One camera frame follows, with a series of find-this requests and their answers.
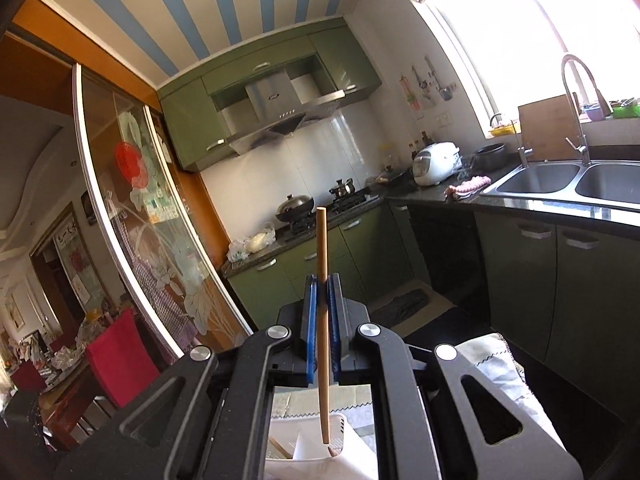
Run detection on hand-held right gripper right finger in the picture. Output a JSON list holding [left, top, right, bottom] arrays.
[[329, 274, 584, 480]]

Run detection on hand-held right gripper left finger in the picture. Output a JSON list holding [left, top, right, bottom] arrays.
[[55, 275, 318, 480]]

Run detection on white plastic utensil holder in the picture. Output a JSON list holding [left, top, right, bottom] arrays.
[[265, 411, 380, 480]]

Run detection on hanging kitchen utensils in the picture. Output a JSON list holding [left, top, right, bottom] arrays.
[[399, 57, 457, 121]]

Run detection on dark floor mat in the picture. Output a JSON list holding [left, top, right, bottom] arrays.
[[372, 287, 436, 331]]

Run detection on white plastic bags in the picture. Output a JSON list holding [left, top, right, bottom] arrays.
[[227, 224, 277, 264]]

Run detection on black wok with lid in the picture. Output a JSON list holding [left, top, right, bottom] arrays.
[[274, 193, 316, 224]]

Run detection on black gas stove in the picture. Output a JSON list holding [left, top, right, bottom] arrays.
[[287, 192, 382, 234]]

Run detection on small steel kettle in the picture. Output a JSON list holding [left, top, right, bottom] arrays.
[[329, 177, 357, 199]]

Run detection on black kitchen countertop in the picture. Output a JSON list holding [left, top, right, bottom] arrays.
[[219, 144, 640, 279]]

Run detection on dark frying pan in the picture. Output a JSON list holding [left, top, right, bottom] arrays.
[[372, 167, 414, 185]]

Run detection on red covered chair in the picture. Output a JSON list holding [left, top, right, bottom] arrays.
[[84, 307, 164, 412]]

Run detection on white rice cooker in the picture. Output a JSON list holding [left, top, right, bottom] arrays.
[[412, 142, 462, 187]]

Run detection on pink knitted cloth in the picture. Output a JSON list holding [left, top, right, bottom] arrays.
[[444, 173, 494, 201]]

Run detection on dark sauce bottles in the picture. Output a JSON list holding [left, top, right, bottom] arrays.
[[407, 130, 436, 161]]

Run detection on flower printed glass sliding door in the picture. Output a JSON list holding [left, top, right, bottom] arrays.
[[72, 62, 257, 362]]

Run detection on green lower kitchen cabinets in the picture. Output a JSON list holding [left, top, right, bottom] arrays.
[[222, 202, 640, 442]]

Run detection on green kitchen cabinets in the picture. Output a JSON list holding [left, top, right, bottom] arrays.
[[157, 14, 384, 174], [222, 202, 640, 442]]

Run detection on steel range hood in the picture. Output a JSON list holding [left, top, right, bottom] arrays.
[[209, 69, 347, 156]]

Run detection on dark cooking pot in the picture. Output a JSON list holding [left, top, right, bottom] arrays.
[[472, 143, 507, 171]]

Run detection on green upper kitchen cabinets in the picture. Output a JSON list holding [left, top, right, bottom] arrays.
[[157, 14, 384, 174]]

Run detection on small steel faucet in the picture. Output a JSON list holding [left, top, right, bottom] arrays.
[[489, 112, 536, 167]]

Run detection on cluttered wooden dining table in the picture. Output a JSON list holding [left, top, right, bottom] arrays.
[[0, 310, 103, 453]]

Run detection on steel double sink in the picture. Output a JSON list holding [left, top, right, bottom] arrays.
[[482, 159, 640, 211]]

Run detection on wooden cutting board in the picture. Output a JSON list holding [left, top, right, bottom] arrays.
[[517, 93, 584, 161]]

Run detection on tall steel faucet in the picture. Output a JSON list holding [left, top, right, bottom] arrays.
[[559, 53, 614, 166]]

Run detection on kitchen window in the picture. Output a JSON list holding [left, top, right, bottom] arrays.
[[414, 0, 640, 141]]

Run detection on green plastic container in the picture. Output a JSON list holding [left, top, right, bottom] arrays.
[[609, 99, 640, 119]]

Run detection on wall poster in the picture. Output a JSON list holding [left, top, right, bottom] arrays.
[[52, 217, 109, 312]]

